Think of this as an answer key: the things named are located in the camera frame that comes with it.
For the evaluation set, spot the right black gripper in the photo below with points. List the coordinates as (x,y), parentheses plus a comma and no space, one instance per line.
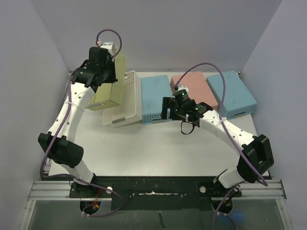
(164,108)

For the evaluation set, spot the blue plastic basket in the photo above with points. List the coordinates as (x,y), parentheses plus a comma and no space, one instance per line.
(154,89)
(238,99)

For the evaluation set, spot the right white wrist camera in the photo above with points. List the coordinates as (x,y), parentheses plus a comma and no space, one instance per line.
(181,87)

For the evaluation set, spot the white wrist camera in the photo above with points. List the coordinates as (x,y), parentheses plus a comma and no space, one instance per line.
(181,87)
(107,45)

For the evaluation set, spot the aluminium frame rail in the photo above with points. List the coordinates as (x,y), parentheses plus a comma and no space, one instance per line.
(63,190)

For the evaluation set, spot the white plastic basket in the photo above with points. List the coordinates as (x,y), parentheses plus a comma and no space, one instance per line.
(130,110)

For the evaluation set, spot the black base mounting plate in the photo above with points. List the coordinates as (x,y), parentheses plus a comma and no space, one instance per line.
(151,203)

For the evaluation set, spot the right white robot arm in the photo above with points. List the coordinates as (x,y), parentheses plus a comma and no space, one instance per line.
(255,153)

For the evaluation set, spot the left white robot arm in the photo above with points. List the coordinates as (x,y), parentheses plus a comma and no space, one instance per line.
(58,143)

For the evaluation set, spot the green plastic basket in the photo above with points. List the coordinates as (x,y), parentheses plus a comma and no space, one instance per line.
(110,94)

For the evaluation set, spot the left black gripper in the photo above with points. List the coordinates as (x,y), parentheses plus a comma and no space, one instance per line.
(112,79)

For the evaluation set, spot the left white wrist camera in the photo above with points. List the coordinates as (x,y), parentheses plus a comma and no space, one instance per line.
(107,45)

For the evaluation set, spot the pink plastic basket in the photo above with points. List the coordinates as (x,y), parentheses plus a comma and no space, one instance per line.
(198,89)

